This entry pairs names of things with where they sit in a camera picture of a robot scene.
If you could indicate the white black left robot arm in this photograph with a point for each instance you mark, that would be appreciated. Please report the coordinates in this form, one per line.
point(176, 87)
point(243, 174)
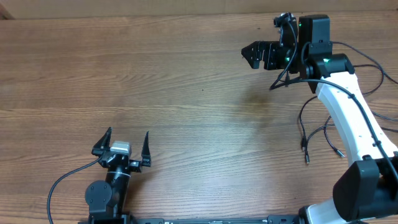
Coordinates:
point(106, 198)

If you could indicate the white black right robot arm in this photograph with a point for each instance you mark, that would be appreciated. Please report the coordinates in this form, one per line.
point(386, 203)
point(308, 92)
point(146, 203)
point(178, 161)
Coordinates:
point(304, 54)

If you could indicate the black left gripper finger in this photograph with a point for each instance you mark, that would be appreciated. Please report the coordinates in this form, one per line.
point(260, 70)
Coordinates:
point(146, 157)
point(103, 144)

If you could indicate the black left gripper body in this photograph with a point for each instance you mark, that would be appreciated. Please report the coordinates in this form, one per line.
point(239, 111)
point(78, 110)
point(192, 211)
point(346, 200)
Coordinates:
point(134, 165)

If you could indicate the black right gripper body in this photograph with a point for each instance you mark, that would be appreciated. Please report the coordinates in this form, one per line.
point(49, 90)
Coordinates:
point(276, 57)

